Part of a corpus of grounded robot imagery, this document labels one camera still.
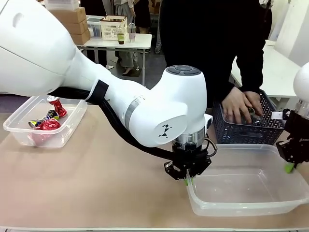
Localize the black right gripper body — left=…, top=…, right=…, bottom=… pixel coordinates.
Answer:
left=276, top=110, right=309, bottom=163

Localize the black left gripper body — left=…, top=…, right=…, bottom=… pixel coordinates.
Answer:
left=171, top=141, right=210, bottom=169

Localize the clear plastic bottle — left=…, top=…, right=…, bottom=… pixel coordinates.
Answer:
left=248, top=107, right=283, bottom=127

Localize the clear plastic bin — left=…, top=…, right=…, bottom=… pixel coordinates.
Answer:
left=185, top=143, right=309, bottom=217
left=2, top=95, right=88, bottom=149

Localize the black plastic lattice basket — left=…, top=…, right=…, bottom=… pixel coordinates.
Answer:
left=211, top=88, right=286, bottom=146

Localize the crushed red can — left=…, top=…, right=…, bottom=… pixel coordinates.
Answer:
left=46, top=95, right=68, bottom=118

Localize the crushed colourful can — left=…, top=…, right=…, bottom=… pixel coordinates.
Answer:
left=28, top=109, right=60, bottom=129

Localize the person's left forearm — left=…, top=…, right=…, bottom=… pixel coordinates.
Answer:
left=235, top=41, right=265, bottom=94

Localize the white lattice basket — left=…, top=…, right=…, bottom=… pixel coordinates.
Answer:
left=99, top=15, right=128, bottom=41

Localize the person's left hand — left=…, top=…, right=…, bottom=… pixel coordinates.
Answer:
left=242, top=90, right=264, bottom=117

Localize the person's right hand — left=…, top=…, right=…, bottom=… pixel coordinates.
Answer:
left=221, top=86, right=252, bottom=124

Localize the white side table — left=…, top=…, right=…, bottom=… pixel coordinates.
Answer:
left=230, top=39, right=303, bottom=98

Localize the bystander in grey trousers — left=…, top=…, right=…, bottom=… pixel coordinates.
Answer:
left=102, top=0, right=140, bottom=76

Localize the bystander in grey coat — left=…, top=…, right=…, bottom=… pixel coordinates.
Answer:
left=154, top=0, right=163, bottom=55

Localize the person in black sweater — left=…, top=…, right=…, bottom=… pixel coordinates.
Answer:
left=159, top=0, right=273, bottom=116

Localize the white folding table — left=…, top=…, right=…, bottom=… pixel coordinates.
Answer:
left=77, top=33, right=153, bottom=90

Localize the clear cup with lid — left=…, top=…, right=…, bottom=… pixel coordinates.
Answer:
left=127, top=22, right=137, bottom=43

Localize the cup with dark drink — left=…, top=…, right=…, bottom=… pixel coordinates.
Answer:
left=117, top=26, right=126, bottom=45

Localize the clear storage container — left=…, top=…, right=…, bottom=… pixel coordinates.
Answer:
left=86, top=14, right=103, bottom=39

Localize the bystander in black trousers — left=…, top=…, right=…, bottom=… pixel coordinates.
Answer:
left=80, top=0, right=109, bottom=66

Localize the large cardboard box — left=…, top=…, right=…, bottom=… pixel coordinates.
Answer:
left=49, top=7, right=87, bottom=25

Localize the clear plastic box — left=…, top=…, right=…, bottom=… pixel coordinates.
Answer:
left=44, top=0, right=80, bottom=11

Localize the thin black camera cable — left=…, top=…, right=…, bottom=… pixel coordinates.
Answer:
left=204, top=136, right=218, bottom=159

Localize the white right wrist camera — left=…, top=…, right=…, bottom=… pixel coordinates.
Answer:
left=271, top=109, right=291, bottom=121

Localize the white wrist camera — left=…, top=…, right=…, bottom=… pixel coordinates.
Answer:
left=271, top=109, right=291, bottom=121
left=204, top=113, right=214, bottom=132

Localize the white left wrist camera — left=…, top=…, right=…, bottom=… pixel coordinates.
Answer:
left=204, top=113, right=214, bottom=132

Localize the black braided cable sleeve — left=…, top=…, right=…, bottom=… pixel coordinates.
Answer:
left=46, top=86, right=175, bottom=162

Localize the black strap on left arm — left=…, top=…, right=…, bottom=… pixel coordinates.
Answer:
left=85, top=79, right=110, bottom=102

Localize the white wall panel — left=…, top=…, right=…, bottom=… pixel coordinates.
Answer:
left=268, top=0, right=309, bottom=68

